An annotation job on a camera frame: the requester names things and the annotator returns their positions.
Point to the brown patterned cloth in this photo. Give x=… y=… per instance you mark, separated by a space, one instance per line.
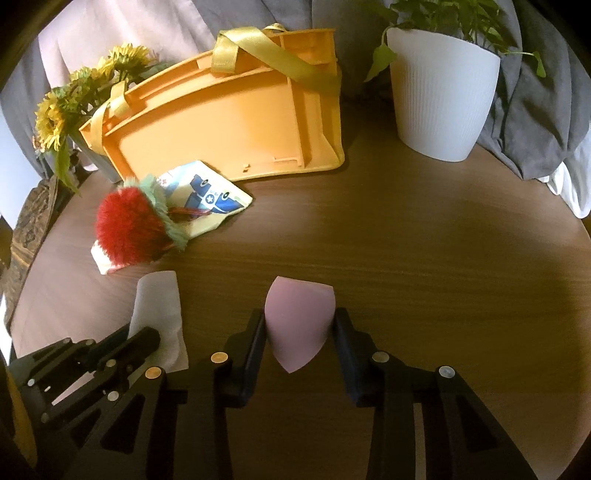
x=32 y=221

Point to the pink egg-shaped sponge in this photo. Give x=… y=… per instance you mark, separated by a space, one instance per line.
x=295 y=323

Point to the white fluffy cloth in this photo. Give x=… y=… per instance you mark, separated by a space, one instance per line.
x=157 y=300

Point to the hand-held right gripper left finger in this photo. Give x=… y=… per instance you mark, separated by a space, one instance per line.
x=256 y=341

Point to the orange plastic crate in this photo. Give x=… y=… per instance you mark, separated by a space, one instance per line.
x=221 y=120

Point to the red pompom toy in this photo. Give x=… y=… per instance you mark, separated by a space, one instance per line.
x=124 y=226

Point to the grey-green vase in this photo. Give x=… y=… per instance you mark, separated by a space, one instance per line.
x=99 y=161

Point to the pink curtain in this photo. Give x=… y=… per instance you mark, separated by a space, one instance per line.
x=115 y=23

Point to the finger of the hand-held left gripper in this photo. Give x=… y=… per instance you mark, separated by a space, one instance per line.
x=124 y=360
x=55 y=364

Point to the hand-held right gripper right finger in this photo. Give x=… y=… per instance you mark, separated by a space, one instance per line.
x=344 y=341

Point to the sunflower bouquet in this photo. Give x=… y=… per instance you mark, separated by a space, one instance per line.
x=48 y=122

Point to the white ribbed plant pot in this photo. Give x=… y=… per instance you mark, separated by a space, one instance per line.
x=443 y=92

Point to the white sheer curtain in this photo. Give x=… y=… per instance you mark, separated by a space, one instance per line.
x=575 y=189

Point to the airplane print pouch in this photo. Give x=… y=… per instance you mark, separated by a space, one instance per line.
x=207 y=194

